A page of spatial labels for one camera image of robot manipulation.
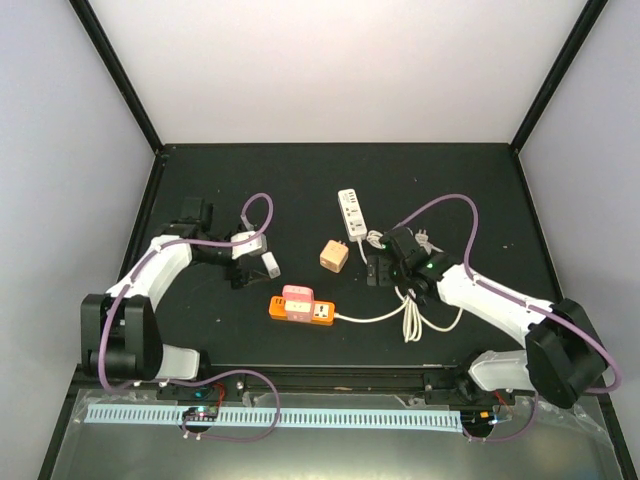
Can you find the black frame post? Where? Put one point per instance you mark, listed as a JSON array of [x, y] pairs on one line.
[[579, 33], [103, 46]]

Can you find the black mounting rail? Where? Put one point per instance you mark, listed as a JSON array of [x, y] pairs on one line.
[[433, 384]]

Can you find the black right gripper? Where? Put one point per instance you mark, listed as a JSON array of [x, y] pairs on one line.
[[383, 278]]

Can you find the black right frame post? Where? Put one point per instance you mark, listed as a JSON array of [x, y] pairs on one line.
[[579, 33]]

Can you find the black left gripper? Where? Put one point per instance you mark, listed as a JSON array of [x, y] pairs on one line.
[[242, 279]]

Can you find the left circuit board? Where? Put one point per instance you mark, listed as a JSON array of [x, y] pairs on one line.
[[200, 414]]

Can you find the white usb wall charger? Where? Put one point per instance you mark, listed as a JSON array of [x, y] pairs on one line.
[[271, 265]]

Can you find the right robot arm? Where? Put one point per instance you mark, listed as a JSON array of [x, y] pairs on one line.
[[555, 358]]

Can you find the light blue slotted cable duct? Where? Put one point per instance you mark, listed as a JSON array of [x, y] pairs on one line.
[[318, 418]]

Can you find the circuit board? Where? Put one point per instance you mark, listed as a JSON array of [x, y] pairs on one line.
[[477, 418], [200, 414]]

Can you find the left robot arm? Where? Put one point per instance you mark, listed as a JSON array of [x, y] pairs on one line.
[[120, 339]]

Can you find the beige cube plug adapter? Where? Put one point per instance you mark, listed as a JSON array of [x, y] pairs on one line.
[[334, 256]]

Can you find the white power strip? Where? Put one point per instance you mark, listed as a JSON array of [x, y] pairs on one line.
[[352, 215]]

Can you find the white cube socket adapter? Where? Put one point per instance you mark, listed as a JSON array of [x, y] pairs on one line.
[[299, 311]]

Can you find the orange power strip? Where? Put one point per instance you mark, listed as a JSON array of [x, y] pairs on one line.
[[323, 313]]

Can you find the right circuit board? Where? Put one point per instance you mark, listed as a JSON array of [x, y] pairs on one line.
[[477, 418]]

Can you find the pink plug adapter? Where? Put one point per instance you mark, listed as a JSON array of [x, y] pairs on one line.
[[296, 293]]

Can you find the black left frame post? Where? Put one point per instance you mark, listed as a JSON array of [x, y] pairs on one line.
[[103, 46]]

